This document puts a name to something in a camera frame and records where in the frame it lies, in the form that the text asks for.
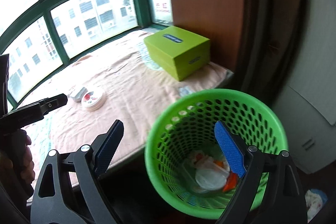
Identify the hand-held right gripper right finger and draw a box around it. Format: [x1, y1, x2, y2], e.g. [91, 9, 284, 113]
[214, 120, 307, 224]

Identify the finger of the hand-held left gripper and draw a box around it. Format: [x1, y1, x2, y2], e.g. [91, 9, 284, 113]
[39, 93, 68, 116]

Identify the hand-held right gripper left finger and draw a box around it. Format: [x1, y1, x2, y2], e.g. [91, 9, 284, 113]
[30, 120, 125, 224]

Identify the orange snack wrapper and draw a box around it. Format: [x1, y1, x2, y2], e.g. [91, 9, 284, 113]
[223, 173, 238, 191]

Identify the white plastic dome cup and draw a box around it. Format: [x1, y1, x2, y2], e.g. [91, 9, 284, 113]
[196, 158, 230, 189]

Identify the green perforated plastic basket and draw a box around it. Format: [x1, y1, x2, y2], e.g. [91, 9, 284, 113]
[144, 89, 289, 220]

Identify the person's left hand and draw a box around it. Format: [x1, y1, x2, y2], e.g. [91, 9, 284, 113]
[22, 132, 36, 186]

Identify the white foam block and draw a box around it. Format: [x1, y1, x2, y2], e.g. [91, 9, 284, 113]
[68, 86, 87, 102]

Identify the pink printed blanket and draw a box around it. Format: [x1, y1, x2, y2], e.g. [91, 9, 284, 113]
[16, 30, 234, 188]

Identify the white cupboard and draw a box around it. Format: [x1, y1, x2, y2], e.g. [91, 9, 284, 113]
[272, 77, 336, 174]

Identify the beige apartment building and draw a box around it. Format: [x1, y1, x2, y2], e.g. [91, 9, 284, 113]
[0, 0, 137, 93]

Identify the white crumpled bag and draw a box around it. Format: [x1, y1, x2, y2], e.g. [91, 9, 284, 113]
[304, 189, 328, 223]

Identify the green cardboard box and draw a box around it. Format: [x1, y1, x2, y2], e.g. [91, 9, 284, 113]
[144, 26, 211, 82]

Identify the green window frame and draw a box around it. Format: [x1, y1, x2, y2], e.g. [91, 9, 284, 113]
[0, 0, 174, 109]

